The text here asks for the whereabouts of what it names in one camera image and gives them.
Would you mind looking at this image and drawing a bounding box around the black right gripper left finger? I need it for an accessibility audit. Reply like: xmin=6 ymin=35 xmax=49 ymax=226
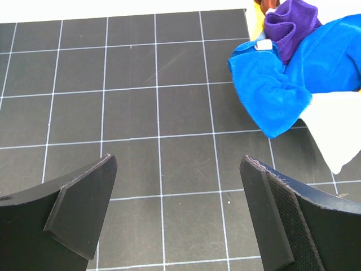
xmin=1 ymin=154 xmax=117 ymax=271

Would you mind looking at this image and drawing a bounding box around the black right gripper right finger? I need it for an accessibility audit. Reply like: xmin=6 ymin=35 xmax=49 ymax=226
xmin=240 ymin=155 xmax=360 ymax=270

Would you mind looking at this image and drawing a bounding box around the blue towel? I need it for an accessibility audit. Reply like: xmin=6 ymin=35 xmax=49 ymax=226
xmin=228 ymin=14 xmax=360 ymax=138

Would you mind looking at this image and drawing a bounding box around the white towel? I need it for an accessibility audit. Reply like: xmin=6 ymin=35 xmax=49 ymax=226
xmin=300 ymin=91 xmax=360 ymax=174

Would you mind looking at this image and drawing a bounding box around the black grid cutting mat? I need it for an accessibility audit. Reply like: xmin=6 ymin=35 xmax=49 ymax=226
xmin=1 ymin=10 xmax=360 ymax=270

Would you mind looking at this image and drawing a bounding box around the purple towel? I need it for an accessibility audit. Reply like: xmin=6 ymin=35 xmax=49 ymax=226
xmin=264 ymin=0 xmax=322 ymax=65

